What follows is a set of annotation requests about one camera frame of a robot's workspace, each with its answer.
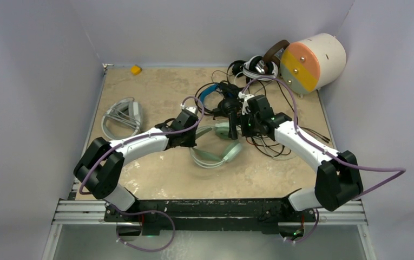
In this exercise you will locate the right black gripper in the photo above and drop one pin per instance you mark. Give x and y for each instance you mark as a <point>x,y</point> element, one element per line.
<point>233,129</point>

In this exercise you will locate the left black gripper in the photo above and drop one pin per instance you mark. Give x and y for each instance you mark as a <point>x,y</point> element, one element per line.
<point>191,143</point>

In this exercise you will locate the mint green headphones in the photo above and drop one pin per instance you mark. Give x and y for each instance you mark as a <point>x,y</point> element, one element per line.
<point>215,147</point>

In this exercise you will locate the white grey headphones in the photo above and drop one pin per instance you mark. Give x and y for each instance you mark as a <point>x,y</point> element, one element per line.
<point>128,113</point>

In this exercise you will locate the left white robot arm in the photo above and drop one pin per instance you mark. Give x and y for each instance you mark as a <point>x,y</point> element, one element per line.
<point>100,167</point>

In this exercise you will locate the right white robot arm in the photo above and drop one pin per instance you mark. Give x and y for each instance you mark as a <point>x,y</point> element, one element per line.
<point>337,177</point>

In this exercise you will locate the black blue headphones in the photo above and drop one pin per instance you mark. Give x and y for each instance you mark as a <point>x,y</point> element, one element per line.
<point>230,97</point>

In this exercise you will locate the small black on-ear headphones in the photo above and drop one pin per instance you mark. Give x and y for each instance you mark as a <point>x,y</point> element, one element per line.
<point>236,67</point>

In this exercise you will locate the white black headphones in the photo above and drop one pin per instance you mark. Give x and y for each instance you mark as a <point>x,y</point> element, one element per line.
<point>256,67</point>

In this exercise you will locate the brown headphones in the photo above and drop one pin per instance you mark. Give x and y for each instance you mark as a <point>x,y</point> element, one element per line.
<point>271,54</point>

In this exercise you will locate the small yellow block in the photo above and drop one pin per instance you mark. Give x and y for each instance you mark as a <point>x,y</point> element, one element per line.
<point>135,70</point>

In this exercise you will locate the round pastel drawer cabinet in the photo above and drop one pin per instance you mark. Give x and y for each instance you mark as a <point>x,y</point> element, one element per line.
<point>309,64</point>

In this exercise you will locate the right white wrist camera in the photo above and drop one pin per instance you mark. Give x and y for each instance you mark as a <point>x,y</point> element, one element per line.
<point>244,98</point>

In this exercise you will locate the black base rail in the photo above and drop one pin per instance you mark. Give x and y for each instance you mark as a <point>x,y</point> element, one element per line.
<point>266,215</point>

